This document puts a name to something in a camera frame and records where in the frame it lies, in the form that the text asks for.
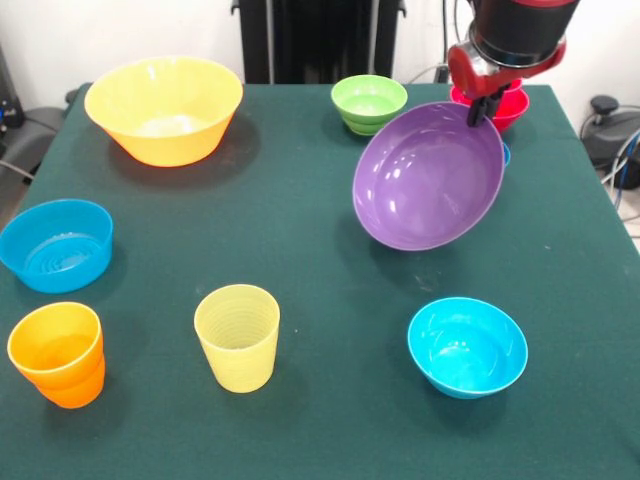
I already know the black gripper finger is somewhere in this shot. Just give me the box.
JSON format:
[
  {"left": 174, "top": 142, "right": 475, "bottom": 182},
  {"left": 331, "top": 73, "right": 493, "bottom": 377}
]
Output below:
[
  {"left": 466, "top": 97, "right": 490, "bottom": 129},
  {"left": 485, "top": 88, "right": 509, "bottom": 120}
]

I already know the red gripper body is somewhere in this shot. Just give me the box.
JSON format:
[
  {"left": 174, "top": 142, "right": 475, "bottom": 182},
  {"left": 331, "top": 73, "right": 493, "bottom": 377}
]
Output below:
[{"left": 447, "top": 37, "right": 569, "bottom": 101}]

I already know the red-pink bowl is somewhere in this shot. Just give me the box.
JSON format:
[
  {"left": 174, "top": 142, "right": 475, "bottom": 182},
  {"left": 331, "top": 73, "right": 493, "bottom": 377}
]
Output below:
[{"left": 449, "top": 84, "right": 531, "bottom": 134}]

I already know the large purple bowl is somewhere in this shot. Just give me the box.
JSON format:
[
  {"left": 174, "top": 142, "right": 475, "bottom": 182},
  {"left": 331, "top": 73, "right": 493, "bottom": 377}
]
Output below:
[{"left": 351, "top": 101, "right": 506, "bottom": 253}]

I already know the green bowl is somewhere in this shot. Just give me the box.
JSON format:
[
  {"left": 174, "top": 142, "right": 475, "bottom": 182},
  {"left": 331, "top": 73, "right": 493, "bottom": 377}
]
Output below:
[{"left": 329, "top": 74, "right": 409, "bottom": 137}]

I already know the cyan bowl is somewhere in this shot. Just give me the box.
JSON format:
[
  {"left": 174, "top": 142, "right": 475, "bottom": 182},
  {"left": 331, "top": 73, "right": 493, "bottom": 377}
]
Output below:
[{"left": 406, "top": 296, "right": 530, "bottom": 400}]

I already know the large orange bowl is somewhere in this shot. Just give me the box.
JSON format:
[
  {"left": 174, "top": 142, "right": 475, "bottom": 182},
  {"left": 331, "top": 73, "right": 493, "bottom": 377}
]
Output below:
[{"left": 83, "top": 56, "right": 245, "bottom": 168}]

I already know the yellow-green cup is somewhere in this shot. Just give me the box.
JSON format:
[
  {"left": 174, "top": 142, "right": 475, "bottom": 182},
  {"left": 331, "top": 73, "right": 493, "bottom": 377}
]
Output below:
[{"left": 193, "top": 283, "right": 282, "bottom": 395}]

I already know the dark green tablecloth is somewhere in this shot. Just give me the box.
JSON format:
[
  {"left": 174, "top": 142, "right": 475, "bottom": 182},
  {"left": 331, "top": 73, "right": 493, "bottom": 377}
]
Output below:
[{"left": 0, "top": 82, "right": 640, "bottom": 480}]

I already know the blue ribbed bowl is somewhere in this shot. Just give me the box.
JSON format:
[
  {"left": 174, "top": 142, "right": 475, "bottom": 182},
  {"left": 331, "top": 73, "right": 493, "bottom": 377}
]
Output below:
[{"left": 0, "top": 198, "right": 115, "bottom": 295}]

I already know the black device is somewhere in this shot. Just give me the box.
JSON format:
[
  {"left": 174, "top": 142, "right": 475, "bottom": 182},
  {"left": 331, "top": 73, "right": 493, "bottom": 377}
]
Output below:
[{"left": 0, "top": 44, "right": 26, "bottom": 136}]

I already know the orange cup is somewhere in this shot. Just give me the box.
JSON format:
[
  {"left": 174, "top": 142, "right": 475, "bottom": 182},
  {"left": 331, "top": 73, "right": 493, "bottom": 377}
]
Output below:
[{"left": 6, "top": 300, "right": 107, "bottom": 410}]

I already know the grey pedestal foot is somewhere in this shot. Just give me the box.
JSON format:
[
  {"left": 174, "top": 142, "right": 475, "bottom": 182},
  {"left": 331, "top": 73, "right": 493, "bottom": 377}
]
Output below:
[
  {"left": 579, "top": 96, "right": 640, "bottom": 169},
  {"left": 9, "top": 89, "right": 81, "bottom": 171}
]

